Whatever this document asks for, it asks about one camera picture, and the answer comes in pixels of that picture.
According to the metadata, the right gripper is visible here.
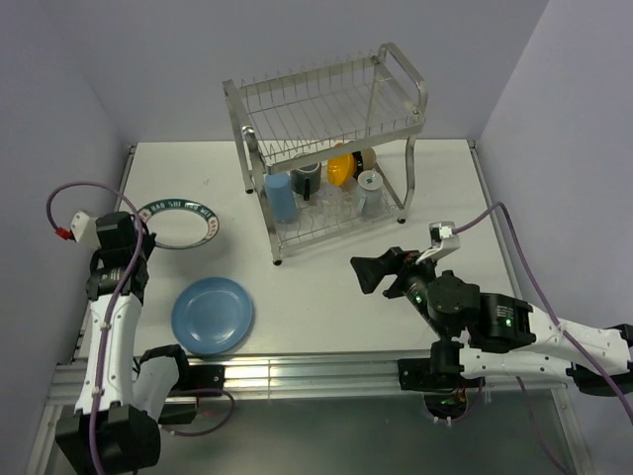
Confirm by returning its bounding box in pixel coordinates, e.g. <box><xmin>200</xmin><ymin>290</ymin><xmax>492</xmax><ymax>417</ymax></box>
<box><xmin>347</xmin><ymin>245</ymin><xmax>449</xmax><ymax>337</ymax></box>

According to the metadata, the white plate green rim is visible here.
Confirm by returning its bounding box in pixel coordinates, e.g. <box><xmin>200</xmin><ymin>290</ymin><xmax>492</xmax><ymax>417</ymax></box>
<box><xmin>138</xmin><ymin>198</ymin><xmax>220</xmax><ymax>250</ymax></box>

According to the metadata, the clear drinking glass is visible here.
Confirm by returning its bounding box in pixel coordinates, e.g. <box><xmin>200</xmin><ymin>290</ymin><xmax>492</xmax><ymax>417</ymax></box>
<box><xmin>316</xmin><ymin>187</ymin><xmax>351</xmax><ymax>222</ymax></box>

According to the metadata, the grey ceramic cup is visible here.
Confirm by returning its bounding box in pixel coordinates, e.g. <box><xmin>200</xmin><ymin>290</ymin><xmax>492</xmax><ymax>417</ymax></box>
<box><xmin>353</xmin><ymin>169</ymin><xmax>384</xmax><ymax>219</ymax></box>

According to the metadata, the orange bowl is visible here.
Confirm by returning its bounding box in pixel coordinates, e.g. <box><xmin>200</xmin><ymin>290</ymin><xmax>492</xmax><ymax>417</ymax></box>
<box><xmin>326</xmin><ymin>153</ymin><xmax>357</xmax><ymax>186</ymax></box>

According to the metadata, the dark green mug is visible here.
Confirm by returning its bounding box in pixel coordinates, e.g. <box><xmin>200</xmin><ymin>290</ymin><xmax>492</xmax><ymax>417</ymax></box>
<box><xmin>290</xmin><ymin>163</ymin><xmax>321</xmax><ymax>201</ymax></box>

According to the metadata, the brown and black bowl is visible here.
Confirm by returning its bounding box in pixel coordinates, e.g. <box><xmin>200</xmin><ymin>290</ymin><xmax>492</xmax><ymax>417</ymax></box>
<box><xmin>352</xmin><ymin>148</ymin><xmax>377</xmax><ymax>172</ymax></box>

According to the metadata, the blue plastic cup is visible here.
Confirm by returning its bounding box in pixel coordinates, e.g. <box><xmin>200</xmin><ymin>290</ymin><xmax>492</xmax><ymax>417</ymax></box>
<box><xmin>264</xmin><ymin>172</ymin><xmax>297</xmax><ymax>223</ymax></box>

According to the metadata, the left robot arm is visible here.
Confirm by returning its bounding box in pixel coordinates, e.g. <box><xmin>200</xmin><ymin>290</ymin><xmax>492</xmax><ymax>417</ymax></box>
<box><xmin>55</xmin><ymin>211</ymin><xmax>193</xmax><ymax>474</ymax></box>

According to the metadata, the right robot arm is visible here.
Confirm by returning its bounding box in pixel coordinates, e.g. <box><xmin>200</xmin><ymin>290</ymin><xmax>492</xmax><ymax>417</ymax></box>
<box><xmin>350</xmin><ymin>247</ymin><xmax>632</xmax><ymax>397</ymax></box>

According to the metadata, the steel two-tier dish rack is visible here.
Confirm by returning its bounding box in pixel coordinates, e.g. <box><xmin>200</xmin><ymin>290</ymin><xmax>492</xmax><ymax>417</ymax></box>
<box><xmin>223</xmin><ymin>43</ymin><xmax>428</xmax><ymax>265</ymax></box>

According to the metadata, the blue plate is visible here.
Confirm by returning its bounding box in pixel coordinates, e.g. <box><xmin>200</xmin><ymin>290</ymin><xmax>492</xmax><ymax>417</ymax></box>
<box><xmin>171</xmin><ymin>277</ymin><xmax>254</xmax><ymax>355</ymax></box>

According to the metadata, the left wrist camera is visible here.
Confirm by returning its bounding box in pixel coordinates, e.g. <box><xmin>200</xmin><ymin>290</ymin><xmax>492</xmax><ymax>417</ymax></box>
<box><xmin>55</xmin><ymin>210</ymin><xmax>101</xmax><ymax>249</ymax></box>

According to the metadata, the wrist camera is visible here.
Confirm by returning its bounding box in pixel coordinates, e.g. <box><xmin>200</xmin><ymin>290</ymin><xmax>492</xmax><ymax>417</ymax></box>
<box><xmin>415</xmin><ymin>222</ymin><xmax>461</xmax><ymax>265</ymax></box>
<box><xmin>55</xmin><ymin>210</ymin><xmax>101</xmax><ymax>249</ymax></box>

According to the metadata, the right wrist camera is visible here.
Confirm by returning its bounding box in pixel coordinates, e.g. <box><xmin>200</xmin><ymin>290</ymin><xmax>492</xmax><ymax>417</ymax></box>
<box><xmin>415</xmin><ymin>222</ymin><xmax>461</xmax><ymax>265</ymax></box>

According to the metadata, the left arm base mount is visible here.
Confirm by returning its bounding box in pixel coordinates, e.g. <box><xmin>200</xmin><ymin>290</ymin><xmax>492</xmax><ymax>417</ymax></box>
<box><xmin>133</xmin><ymin>358</ymin><xmax>236</xmax><ymax>437</ymax></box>

